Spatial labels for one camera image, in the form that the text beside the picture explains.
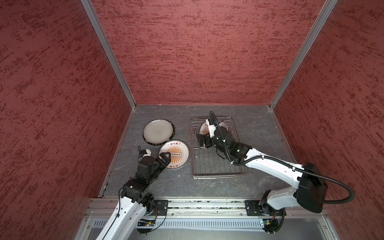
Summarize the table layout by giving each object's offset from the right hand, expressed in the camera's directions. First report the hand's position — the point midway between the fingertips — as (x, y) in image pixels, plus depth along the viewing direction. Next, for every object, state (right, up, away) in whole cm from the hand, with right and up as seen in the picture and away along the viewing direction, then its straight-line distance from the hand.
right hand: (202, 135), depth 79 cm
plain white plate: (-31, 0, +25) cm, 39 cm away
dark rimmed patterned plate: (-31, -1, +25) cm, 40 cm away
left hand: (-19, -15, +2) cm, 24 cm away
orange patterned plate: (-14, -13, +14) cm, 24 cm away
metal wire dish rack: (+4, -18, +11) cm, 22 cm away
